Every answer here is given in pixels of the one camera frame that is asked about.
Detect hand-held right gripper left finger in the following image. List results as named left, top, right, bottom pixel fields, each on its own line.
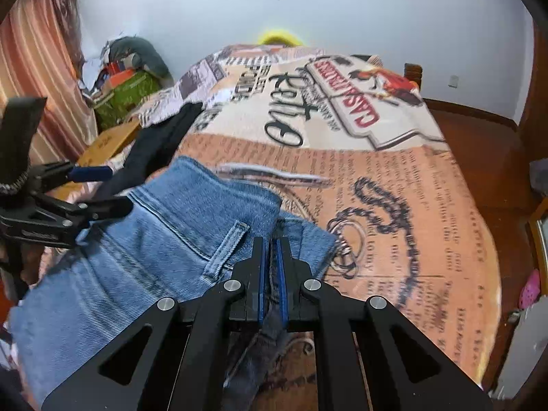
left=40, top=236, right=271, bottom=411

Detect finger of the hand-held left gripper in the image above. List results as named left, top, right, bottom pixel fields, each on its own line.
left=30, top=161, right=113, bottom=193
left=40, top=192, right=133, bottom=224

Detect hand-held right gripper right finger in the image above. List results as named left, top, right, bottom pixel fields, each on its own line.
left=274, top=239, right=495, bottom=411

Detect blue denim pants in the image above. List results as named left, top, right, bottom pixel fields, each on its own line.
left=9, top=156, right=339, bottom=411

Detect black pants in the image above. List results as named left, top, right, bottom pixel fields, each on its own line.
left=88, top=102, right=204, bottom=204

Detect green storage box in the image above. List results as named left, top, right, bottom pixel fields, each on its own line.
left=92, top=71, right=161, bottom=131

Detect striped pink curtain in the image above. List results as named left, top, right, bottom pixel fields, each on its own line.
left=0, top=0, right=97, bottom=167

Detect orange cardboard box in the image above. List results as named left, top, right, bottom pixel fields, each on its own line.
left=105, top=62, right=138, bottom=90

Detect grey plush pillow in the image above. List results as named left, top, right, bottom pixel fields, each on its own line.
left=107, top=36, right=174, bottom=80

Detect printed blanket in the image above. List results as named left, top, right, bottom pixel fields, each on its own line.
left=137, top=43, right=501, bottom=395

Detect pink slipper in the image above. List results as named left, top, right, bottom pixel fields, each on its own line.
left=519, top=270, right=541, bottom=309

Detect wooden bed post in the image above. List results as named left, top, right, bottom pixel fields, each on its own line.
left=403, top=63, right=424, bottom=91

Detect wooden frame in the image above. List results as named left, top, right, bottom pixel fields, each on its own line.
left=526, top=197, right=548, bottom=266

